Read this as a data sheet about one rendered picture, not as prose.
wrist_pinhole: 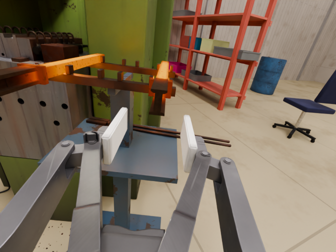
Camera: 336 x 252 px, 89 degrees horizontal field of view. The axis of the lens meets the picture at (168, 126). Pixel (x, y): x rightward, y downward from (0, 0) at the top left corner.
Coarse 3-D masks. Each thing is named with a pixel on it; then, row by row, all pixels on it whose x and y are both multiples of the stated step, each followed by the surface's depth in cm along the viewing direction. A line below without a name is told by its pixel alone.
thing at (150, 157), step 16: (80, 128) 66; (96, 128) 68; (144, 128) 73; (144, 144) 62; (160, 144) 63; (176, 144) 65; (112, 160) 52; (128, 160) 53; (144, 160) 54; (160, 160) 55; (176, 160) 56; (128, 176) 49; (144, 176) 49; (160, 176) 49; (176, 176) 50
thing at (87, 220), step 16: (96, 144) 14; (96, 160) 12; (80, 176) 11; (96, 176) 11; (80, 192) 10; (96, 192) 10; (80, 208) 8; (96, 208) 8; (80, 224) 8; (96, 224) 8; (80, 240) 7; (96, 240) 7
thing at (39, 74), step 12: (60, 60) 42; (72, 60) 44; (84, 60) 49; (96, 60) 56; (0, 72) 26; (12, 72) 27; (24, 72) 29; (36, 72) 32; (48, 72) 35; (60, 72) 39; (0, 84) 26; (12, 84) 28; (24, 84) 30
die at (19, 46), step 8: (0, 40) 63; (8, 40) 63; (16, 40) 63; (24, 40) 63; (32, 40) 65; (40, 40) 69; (48, 40) 73; (56, 40) 78; (64, 40) 84; (80, 40) 99; (0, 48) 65; (8, 48) 65; (16, 48) 65; (24, 48) 64; (0, 56) 66; (8, 56) 66; (16, 56) 66; (24, 56) 66; (32, 56) 66; (40, 56) 70
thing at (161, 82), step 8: (160, 64) 56; (168, 64) 59; (160, 72) 44; (152, 80) 34; (160, 80) 32; (168, 80) 35; (152, 88) 26; (160, 88) 27; (168, 88) 34; (160, 96) 27; (168, 96) 35; (152, 104) 31; (160, 104) 27; (152, 112) 28; (160, 112) 28
